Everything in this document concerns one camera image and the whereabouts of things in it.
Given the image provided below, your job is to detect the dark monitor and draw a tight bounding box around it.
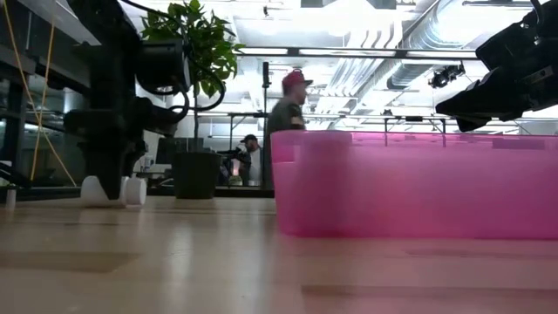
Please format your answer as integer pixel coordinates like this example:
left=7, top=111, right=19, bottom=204
left=155, top=136, right=205, bottom=166

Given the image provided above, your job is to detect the person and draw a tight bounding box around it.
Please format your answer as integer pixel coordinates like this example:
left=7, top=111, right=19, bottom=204
left=263, top=68, right=315, bottom=191
left=217, top=133, right=264, bottom=188

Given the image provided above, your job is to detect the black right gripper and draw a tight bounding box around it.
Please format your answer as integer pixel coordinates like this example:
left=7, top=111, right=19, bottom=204
left=434, top=51, right=558, bottom=133

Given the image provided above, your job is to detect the black long background table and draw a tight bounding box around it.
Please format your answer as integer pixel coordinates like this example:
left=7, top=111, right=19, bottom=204
left=226, top=111, right=448, bottom=136

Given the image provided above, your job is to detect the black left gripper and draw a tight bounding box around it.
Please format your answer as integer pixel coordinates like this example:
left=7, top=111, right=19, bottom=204
left=64, top=95, right=178, bottom=201

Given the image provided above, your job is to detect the small white cylinder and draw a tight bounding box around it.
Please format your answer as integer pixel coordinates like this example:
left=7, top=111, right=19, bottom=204
left=3, top=184, right=18, bottom=209

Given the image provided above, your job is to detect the white pill bottle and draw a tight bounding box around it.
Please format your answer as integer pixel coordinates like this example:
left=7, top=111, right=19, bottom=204
left=79, top=174, right=148, bottom=208

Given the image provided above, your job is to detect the black mounted camera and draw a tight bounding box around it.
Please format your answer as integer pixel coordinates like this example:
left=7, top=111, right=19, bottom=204
left=427, top=63, right=466, bottom=90

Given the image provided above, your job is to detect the yellow hanging cord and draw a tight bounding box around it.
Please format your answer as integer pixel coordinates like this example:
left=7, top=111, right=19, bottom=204
left=1, top=0, right=78, bottom=188
left=30, top=17, right=57, bottom=182

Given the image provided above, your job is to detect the black tripod stand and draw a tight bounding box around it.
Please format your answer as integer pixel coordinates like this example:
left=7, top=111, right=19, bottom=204
left=260, top=60, right=272, bottom=189

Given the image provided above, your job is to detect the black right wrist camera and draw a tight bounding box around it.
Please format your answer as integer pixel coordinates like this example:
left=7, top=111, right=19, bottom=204
left=474, top=19, right=541, bottom=73

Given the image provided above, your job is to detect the red plastic basket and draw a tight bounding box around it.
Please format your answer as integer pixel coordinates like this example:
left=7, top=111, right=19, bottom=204
left=269, top=129, right=558, bottom=241

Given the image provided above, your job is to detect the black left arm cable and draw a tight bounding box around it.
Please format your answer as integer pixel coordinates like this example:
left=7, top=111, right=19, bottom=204
left=147, top=65, right=227, bottom=113

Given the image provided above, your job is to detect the potted green plant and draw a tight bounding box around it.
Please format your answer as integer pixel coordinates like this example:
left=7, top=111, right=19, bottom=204
left=139, top=0, right=246, bottom=201

